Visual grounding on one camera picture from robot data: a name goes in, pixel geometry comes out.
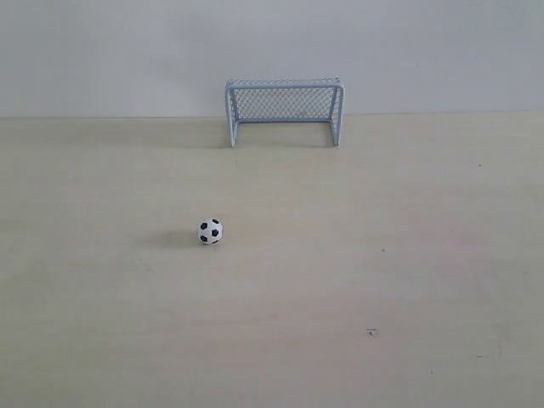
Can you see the small black white soccer ball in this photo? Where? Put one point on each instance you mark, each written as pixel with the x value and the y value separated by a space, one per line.
pixel 210 231

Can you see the light blue miniature goal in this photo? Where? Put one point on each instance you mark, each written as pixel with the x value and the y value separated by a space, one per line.
pixel 284 101

